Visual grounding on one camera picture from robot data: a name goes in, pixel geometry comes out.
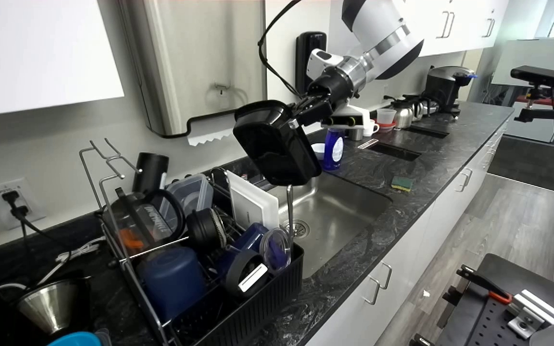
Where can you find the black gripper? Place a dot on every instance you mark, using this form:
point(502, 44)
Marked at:
point(329, 90)

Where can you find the black plastic food box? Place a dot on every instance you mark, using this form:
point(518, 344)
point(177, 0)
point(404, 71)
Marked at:
point(273, 142)

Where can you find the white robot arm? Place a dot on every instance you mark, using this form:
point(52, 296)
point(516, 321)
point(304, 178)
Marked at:
point(387, 44)

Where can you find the blue dish soap bottle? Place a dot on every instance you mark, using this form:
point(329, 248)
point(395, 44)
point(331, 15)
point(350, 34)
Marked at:
point(333, 149)

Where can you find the stainless steel sink basin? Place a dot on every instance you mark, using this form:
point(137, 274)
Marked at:
point(327, 213)

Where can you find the black dish rack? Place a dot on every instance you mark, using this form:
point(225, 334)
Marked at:
point(250, 271)

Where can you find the black coffee machine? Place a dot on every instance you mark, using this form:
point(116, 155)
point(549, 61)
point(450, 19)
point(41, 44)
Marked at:
point(443, 84)

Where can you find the green yellow sponge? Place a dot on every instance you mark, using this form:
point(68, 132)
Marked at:
point(402, 182)

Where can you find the steel paper towel dispenser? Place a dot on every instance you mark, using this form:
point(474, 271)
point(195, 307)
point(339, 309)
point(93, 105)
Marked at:
point(195, 57)

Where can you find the white square plate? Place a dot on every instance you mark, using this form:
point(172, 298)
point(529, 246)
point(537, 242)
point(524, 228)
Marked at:
point(252, 203)

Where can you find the clear plastic container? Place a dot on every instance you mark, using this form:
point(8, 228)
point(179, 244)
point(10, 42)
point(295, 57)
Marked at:
point(193, 192)

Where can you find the white base cabinets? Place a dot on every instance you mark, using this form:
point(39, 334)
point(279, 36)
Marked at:
point(364, 315)

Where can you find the dark blue plastic cup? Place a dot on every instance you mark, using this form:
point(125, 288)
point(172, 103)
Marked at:
point(173, 280)

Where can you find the black equipment cart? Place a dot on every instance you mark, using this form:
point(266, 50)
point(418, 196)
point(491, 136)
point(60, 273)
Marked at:
point(499, 303)

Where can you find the white upper cabinet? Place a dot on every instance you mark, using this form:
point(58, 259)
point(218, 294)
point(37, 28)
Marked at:
point(54, 51)

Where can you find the steel funnel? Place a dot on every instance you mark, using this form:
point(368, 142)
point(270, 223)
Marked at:
point(56, 305)

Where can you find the black wall soap dispenser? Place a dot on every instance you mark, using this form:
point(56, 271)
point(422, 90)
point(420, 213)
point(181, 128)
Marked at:
point(302, 48)

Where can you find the white wall outlet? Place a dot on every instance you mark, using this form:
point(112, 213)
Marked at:
point(18, 192)

